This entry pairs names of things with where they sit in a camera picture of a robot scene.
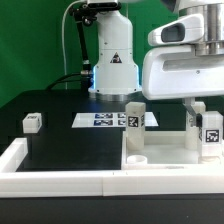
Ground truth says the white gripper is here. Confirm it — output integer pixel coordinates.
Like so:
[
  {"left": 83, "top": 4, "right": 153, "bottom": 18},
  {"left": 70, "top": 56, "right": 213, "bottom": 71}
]
[{"left": 142, "top": 14, "right": 224, "bottom": 127}]

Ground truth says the white square table top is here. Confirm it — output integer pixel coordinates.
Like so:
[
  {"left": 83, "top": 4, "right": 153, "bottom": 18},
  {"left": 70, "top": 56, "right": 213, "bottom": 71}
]
[{"left": 121, "top": 131, "right": 224, "bottom": 170}]

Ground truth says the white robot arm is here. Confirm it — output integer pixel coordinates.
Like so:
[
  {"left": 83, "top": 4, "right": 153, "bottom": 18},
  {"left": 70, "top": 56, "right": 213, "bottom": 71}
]
[{"left": 87, "top": 0, "right": 224, "bottom": 117}]

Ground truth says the white U-shaped fence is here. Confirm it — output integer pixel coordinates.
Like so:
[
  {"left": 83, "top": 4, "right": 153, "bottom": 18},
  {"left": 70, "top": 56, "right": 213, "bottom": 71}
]
[{"left": 0, "top": 138, "right": 224, "bottom": 198}]

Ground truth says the white marker sheet with tags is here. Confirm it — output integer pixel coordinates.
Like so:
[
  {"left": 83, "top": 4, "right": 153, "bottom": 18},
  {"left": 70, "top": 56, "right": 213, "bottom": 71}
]
[{"left": 72, "top": 112, "right": 158, "bottom": 128}]

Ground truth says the black cable bundle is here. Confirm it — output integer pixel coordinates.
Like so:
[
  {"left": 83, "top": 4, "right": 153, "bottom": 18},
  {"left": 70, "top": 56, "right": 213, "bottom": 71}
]
[{"left": 45, "top": 73, "right": 93, "bottom": 91}]

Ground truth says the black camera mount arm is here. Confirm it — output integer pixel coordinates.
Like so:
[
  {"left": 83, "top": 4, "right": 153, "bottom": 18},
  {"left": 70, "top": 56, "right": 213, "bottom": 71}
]
[{"left": 69, "top": 3, "right": 97, "bottom": 74}]

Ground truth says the white cable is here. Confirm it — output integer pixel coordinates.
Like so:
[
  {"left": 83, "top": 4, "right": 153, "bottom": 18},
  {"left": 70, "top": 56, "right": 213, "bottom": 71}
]
[{"left": 61, "top": 0, "right": 84, "bottom": 90}]

